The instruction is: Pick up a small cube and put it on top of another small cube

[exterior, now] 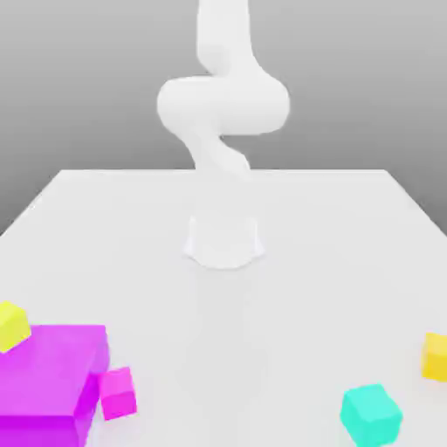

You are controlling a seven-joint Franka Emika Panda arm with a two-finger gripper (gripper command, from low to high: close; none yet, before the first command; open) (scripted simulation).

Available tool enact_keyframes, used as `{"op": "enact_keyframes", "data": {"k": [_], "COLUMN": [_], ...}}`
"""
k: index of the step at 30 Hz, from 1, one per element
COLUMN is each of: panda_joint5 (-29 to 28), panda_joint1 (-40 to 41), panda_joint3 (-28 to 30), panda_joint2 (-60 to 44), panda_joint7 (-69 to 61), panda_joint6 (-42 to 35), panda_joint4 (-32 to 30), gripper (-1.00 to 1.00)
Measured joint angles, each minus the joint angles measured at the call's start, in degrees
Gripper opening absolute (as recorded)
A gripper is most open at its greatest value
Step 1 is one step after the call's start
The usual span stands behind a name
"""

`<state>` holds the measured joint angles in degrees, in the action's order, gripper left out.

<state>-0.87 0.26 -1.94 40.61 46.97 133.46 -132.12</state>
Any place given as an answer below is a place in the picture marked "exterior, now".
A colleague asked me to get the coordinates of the small pink cube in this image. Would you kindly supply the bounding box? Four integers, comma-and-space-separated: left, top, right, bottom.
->
100, 366, 139, 422

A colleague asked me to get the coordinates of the small lime yellow cube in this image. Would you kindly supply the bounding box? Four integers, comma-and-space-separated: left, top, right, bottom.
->
0, 300, 32, 354

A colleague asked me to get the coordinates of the small turquoise cube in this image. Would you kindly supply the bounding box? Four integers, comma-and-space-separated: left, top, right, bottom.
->
339, 382, 405, 447

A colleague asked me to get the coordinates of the small golden yellow cube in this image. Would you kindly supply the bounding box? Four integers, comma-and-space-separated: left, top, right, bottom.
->
420, 332, 447, 382

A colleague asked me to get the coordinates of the large magenta box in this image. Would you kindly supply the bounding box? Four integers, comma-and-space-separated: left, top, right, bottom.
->
0, 324, 112, 447

